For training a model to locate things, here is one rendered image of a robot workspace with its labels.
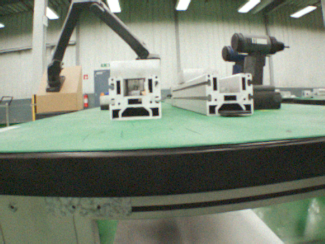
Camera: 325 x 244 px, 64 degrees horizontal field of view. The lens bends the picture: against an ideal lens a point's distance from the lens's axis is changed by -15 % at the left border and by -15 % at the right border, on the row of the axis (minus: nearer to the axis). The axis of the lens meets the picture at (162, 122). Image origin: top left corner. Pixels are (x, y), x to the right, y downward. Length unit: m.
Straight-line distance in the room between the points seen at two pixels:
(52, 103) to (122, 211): 1.25
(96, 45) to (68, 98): 11.19
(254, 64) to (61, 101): 1.02
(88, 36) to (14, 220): 12.54
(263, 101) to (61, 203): 0.62
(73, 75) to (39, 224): 1.32
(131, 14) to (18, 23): 5.28
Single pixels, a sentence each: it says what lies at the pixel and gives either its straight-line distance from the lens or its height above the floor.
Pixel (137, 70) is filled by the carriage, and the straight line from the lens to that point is 0.66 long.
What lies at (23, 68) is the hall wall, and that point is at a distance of 13.54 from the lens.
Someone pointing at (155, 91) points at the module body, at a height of 0.83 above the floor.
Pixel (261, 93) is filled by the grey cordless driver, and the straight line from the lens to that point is 0.83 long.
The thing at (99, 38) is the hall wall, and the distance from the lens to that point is 12.75.
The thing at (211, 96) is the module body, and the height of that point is 0.82.
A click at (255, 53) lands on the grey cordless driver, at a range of 0.86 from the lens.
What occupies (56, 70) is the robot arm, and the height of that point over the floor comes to 0.99.
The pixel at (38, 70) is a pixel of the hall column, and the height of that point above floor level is 1.71.
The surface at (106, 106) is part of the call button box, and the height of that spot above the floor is 0.80.
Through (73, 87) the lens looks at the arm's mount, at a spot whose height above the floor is 0.90.
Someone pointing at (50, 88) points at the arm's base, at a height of 0.90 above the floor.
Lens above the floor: 0.82
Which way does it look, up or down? 5 degrees down
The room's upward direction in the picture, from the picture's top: 2 degrees counter-clockwise
